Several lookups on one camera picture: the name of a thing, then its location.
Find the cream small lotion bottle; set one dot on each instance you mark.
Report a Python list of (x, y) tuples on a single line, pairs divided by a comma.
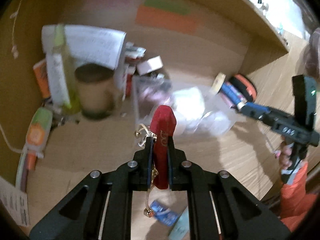
[(217, 83)]

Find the stack of books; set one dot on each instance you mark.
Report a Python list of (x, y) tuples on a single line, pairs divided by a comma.
[(133, 55)]

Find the mint white tube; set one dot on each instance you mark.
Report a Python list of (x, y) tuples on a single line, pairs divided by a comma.
[(181, 227)]

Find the green sticky note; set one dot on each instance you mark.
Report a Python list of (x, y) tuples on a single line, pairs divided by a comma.
[(168, 5)]

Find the person right hand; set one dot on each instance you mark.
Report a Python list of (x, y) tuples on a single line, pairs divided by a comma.
[(284, 157)]

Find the white drawstring cloth pouch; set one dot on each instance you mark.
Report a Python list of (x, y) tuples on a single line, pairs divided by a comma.
[(189, 107)]

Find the white printed paper sheet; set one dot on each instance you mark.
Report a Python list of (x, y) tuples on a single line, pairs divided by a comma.
[(95, 45)]

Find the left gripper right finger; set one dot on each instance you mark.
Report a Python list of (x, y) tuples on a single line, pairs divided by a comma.
[(219, 206)]

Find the orange green sanitizer tube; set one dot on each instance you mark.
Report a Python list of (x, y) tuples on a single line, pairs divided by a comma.
[(38, 132)]

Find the clear plastic storage bin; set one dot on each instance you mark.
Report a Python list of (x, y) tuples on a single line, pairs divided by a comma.
[(148, 93)]

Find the green spray bottle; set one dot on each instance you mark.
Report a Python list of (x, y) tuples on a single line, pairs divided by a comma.
[(60, 71)]

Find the white small cardboard box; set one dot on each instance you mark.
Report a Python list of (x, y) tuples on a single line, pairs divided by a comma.
[(149, 65)]

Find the black orange round case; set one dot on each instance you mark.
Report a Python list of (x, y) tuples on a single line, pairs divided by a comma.
[(245, 86)]

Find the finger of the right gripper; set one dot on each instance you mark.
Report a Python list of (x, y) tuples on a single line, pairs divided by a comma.
[(254, 110)]

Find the white leaflet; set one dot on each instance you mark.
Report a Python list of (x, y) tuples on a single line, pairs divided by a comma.
[(16, 203)]

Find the blue foil packet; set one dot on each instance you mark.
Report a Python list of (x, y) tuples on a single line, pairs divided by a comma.
[(164, 214)]

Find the blue patchwork pencil pouch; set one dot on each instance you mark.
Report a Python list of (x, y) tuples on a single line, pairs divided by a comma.
[(233, 95)]

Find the orange sticky note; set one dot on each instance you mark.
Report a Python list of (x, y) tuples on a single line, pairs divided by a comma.
[(158, 18)]

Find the orange sleeve forearm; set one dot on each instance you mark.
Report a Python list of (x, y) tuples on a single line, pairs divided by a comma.
[(295, 203)]

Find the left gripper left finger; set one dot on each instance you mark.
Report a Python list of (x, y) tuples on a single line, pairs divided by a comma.
[(100, 206)]

